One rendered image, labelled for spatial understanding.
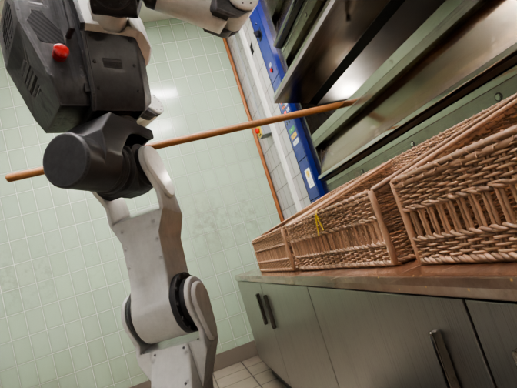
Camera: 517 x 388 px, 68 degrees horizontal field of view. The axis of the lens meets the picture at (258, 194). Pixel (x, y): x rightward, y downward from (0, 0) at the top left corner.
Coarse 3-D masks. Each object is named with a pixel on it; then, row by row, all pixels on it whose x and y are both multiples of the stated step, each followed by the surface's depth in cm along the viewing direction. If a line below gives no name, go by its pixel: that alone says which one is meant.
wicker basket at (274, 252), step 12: (336, 192) 137; (312, 204) 192; (276, 228) 185; (252, 240) 180; (264, 240) 159; (276, 240) 140; (288, 240) 130; (264, 252) 164; (276, 252) 144; (288, 252) 129; (264, 264) 170; (276, 264) 148; (288, 264) 133
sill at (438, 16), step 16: (448, 0) 104; (464, 0) 100; (432, 16) 110; (416, 32) 118; (400, 48) 126; (384, 64) 135; (368, 80) 146; (352, 96) 159; (336, 112) 175; (320, 128) 194
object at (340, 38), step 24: (336, 0) 128; (360, 0) 129; (384, 0) 131; (336, 24) 141; (360, 24) 143; (312, 48) 155; (336, 48) 158; (312, 72) 175; (288, 96) 197; (312, 96) 201
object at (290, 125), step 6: (282, 108) 225; (288, 108) 218; (288, 120) 222; (288, 126) 225; (294, 126) 216; (294, 132) 219; (294, 138) 221; (294, 144) 223; (300, 144) 215; (294, 150) 225
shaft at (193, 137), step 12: (312, 108) 169; (324, 108) 170; (336, 108) 172; (264, 120) 162; (276, 120) 164; (204, 132) 154; (216, 132) 156; (228, 132) 158; (156, 144) 149; (168, 144) 150; (36, 168) 137; (12, 180) 135
